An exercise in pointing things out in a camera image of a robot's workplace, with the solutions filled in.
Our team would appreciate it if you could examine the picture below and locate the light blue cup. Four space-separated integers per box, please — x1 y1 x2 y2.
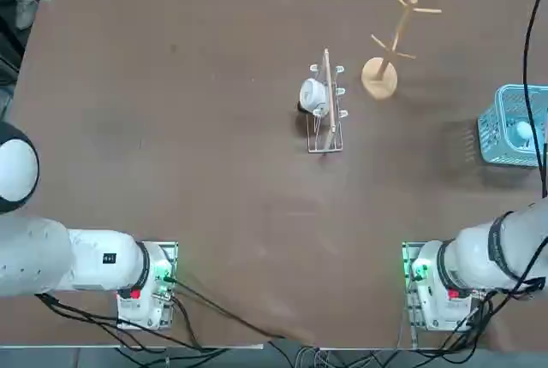
511 121 536 149

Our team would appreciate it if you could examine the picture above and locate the wooden cup tree rack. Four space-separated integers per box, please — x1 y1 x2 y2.
360 0 444 102

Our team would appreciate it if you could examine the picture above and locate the light blue plastic basket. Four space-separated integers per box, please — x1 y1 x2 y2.
476 83 548 169

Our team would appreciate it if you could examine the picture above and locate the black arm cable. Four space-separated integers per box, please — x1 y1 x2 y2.
522 0 548 199

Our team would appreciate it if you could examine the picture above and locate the white cup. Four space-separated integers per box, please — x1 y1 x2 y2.
298 77 331 116

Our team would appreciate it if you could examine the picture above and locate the black base cable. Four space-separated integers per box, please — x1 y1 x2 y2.
164 276 287 340

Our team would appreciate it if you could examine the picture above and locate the white wire cup rack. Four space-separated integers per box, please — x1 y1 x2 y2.
297 47 349 157

